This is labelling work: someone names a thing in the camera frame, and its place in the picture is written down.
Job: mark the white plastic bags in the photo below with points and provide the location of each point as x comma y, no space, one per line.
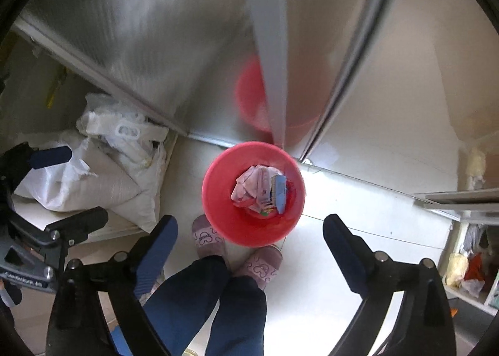
118,162

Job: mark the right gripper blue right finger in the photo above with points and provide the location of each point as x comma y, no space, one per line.
353,256

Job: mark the yellow scrub brush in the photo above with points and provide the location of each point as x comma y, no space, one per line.
279,193

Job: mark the purple slipper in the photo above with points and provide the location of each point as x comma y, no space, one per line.
262,266
207,240

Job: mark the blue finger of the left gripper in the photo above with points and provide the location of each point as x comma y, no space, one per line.
76,229
44,158

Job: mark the white paper towel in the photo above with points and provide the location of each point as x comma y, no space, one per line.
252,188

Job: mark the left purple slipper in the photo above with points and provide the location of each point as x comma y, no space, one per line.
207,240

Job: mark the right purple slipper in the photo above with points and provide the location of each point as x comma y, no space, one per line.
262,266

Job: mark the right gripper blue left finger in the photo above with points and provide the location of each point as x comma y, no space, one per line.
151,253

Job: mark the red plastic trash bucket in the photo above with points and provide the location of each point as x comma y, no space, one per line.
251,226

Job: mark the person blue trousers legs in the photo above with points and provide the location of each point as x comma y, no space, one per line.
181,306

